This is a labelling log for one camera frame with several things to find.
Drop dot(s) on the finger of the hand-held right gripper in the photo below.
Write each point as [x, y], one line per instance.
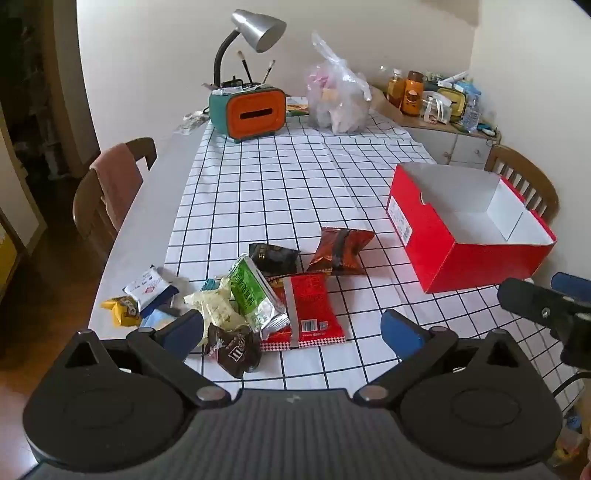
[570, 282]
[521, 297]

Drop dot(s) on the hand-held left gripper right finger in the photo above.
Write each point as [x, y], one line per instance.
[401, 332]

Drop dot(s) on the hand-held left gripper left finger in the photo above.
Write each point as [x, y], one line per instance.
[182, 334]

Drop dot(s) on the light blue snack packet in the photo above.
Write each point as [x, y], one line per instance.
[157, 319]

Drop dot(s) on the pale yellow snack packet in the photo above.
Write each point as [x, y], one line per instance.
[214, 311]

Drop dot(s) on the brown candy packet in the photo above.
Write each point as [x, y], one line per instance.
[233, 353]

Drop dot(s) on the white and blue snack packet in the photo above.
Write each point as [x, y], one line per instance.
[147, 288]

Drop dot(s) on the red cardboard shoe box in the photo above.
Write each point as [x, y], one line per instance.
[461, 263]

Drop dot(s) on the green snack packet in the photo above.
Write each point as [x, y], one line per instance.
[249, 293]

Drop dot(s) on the red checkered snack packet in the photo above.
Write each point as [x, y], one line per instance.
[311, 304]

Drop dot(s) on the dark red chip bag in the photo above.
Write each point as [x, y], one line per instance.
[339, 251]

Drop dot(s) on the black snack packet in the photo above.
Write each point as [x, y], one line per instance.
[272, 256]

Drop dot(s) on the small teal packet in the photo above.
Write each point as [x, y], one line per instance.
[210, 284]

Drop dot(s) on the yellow patterned cloth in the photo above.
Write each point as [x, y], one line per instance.
[572, 438]

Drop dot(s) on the wooden slatted chair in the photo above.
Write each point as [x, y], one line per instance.
[531, 175]

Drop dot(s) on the wooden chair with towel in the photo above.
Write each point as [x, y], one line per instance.
[90, 207]

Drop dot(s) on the pink towel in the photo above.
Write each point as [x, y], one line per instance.
[117, 180]

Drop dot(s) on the small blue object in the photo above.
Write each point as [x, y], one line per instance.
[488, 129]

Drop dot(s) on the black and white checkered tablecloth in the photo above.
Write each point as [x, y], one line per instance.
[277, 184]

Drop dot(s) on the white and wood cabinet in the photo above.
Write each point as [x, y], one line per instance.
[443, 138]

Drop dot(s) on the clear water bottle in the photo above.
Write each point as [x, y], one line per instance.
[471, 117]

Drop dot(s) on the yellow tissue box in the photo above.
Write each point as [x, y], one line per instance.
[452, 104]

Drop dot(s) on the light blue wipes pack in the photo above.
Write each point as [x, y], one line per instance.
[468, 88]

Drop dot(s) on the white tube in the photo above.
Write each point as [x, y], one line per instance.
[455, 79]

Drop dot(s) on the orange thermos bottle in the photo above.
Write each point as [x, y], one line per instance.
[412, 94]

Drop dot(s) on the orange and teal tissue box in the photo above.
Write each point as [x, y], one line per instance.
[251, 113]

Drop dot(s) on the brown cardboard piece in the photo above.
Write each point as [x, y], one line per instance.
[379, 98]

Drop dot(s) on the clear plastic bag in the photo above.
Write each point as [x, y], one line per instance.
[337, 101]

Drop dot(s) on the colourful flat packet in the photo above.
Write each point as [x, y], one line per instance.
[296, 107]

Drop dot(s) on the makeup brush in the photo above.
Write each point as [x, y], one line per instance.
[269, 71]
[245, 67]

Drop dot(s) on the silver desk lamp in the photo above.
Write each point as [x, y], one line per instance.
[258, 27]

